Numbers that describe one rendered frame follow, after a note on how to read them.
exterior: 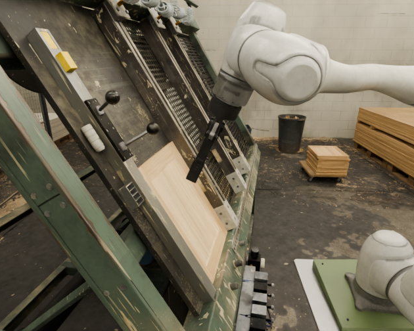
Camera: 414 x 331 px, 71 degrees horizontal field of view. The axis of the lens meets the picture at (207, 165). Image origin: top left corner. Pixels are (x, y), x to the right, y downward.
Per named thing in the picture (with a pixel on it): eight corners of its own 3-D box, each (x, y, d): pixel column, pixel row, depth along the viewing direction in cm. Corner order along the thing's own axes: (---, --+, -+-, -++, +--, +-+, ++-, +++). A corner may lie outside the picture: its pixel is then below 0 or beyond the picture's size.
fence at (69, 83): (203, 303, 96) (213, 300, 95) (25, 35, 78) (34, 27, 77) (206, 292, 101) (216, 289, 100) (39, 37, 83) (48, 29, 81)
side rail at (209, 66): (244, 149, 270) (254, 144, 266) (182, 39, 249) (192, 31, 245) (244, 147, 277) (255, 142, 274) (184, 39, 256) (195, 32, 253)
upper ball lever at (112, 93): (96, 120, 84) (114, 104, 74) (88, 108, 83) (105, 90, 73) (106, 115, 86) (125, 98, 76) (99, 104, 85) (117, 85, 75)
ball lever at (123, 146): (121, 154, 84) (161, 131, 86) (114, 143, 84) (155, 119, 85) (123, 154, 88) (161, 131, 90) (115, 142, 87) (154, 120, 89)
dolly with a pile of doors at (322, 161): (346, 184, 406) (351, 156, 392) (308, 183, 408) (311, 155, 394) (330, 168, 464) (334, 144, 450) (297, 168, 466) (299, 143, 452)
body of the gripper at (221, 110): (215, 89, 73) (201, 122, 77) (211, 96, 65) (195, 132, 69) (243, 102, 73) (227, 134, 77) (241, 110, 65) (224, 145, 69)
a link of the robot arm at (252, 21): (212, 62, 69) (226, 77, 58) (241, -9, 62) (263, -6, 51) (251, 78, 73) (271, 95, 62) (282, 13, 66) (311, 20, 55)
